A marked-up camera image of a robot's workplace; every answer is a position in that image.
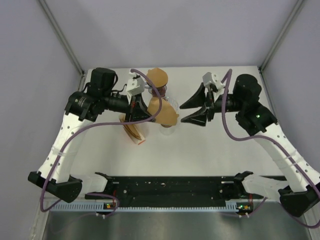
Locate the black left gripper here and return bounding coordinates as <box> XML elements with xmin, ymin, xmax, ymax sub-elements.
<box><xmin>102</xmin><ymin>91</ymin><xmax>156</xmax><ymax>125</ymax></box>

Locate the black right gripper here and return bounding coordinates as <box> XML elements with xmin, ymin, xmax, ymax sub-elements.
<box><xmin>180</xmin><ymin>83</ymin><xmax>244</xmax><ymax>127</ymax></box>

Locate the brown paper coffee filter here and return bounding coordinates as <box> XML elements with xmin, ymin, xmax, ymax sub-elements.
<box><xmin>146</xmin><ymin>67</ymin><xmax>169</xmax><ymax>88</ymax></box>

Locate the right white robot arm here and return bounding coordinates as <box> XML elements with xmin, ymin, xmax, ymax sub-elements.
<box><xmin>180</xmin><ymin>71</ymin><xmax>320</xmax><ymax>217</ymax></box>

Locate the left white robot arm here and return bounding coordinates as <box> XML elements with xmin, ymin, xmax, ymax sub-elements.
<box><xmin>28</xmin><ymin>67</ymin><xmax>157</xmax><ymax>203</ymax></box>

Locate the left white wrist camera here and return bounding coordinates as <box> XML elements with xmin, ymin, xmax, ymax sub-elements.
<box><xmin>126</xmin><ymin>71</ymin><xmax>145</xmax><ymax>98</ymax></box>

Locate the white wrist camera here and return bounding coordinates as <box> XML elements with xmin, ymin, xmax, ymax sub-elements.
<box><xmin>202</xmin><ymin>72</ymin><xmax>225</xmax><ymax>93</ymax></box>
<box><xmin>126</xmin><ymin>71</ymin><xmax>145</xmax><ymax>98</ymax></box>

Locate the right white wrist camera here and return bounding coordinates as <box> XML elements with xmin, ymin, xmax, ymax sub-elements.
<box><xmin>202</xmin><ymin>72</ymin><xmax>225</xmax><ymax>93</ymax></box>

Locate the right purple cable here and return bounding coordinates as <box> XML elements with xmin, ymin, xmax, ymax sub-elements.
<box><xmin>220</xmin><ymin>68</ymin><xmax>320</xmax><ymax>229</ymax></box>

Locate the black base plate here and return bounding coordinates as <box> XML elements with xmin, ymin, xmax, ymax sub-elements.
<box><xmin>102</xmin><ymin>176</ymin><xmax>249</xmax><ymax>208</ymax></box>

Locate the grey cable duct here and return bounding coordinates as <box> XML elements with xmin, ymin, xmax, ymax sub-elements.
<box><xmin>54</xmin><ymin>201</ymin><xmax>254</xmax><ymax>213</ymax></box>

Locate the aluminium frame rail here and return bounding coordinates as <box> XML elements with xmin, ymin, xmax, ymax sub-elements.
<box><xmin>36</xmin><ymin>0</ymin><xmax>84</xmax><ymax>76</ymax></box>

